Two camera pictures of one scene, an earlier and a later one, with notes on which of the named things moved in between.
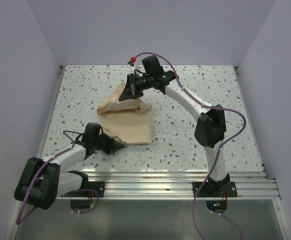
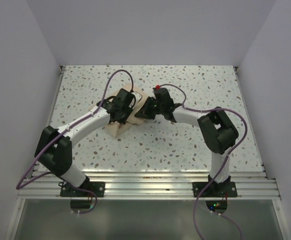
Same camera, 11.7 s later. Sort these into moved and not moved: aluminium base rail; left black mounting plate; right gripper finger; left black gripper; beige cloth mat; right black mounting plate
Moved: left black gripper; right gripper finger; beige cloth mat
Not moved: left black mounting plate; right black mounting plate; aluminium base rail
